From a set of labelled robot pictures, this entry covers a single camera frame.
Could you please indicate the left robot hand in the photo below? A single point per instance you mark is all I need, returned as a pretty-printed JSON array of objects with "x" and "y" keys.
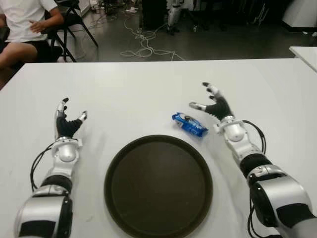
[{"x": 65, "y": 125}]

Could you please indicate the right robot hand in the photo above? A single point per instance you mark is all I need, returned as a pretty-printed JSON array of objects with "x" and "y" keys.
[{"x": 220, "y": 107}]

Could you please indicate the blue Oreo cookie packet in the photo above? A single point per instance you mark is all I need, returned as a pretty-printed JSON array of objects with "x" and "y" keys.
[{"x": 189, "y": 124}]

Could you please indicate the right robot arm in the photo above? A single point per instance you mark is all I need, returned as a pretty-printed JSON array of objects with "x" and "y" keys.
[{"x": 235, "y": 134}]

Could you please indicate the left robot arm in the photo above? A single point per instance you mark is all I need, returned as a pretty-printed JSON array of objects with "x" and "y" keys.
[{"x": 64, "y": 153}]

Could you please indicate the folded metal stand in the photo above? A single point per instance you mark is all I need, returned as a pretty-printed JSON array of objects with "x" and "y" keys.
[{"x": 260, "y": 15}]

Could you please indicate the round dark brown tray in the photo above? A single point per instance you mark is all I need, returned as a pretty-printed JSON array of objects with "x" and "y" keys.
[{"x": 158, "y": 188}]

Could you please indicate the white side table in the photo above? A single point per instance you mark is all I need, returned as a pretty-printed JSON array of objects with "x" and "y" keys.
[{"x": 307, "y": 53}]

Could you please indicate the silver humanoid robot legs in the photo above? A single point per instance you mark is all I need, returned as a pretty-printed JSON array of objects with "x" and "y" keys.
[{"x": 173, "y": 15}]

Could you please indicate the black folding chair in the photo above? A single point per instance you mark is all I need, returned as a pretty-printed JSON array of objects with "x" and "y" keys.
[{"x": 71, "y": 19}]

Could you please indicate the seated person in white shirt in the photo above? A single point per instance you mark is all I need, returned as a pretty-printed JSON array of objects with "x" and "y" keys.
[{"x": 22, "y": 19}]

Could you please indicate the white cabinet with black base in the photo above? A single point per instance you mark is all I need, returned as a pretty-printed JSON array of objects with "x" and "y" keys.
[{"x": 302, "y": 12}]

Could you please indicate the white power strip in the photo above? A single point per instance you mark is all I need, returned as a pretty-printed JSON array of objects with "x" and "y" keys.
[{"x": 132, "y": 10}]

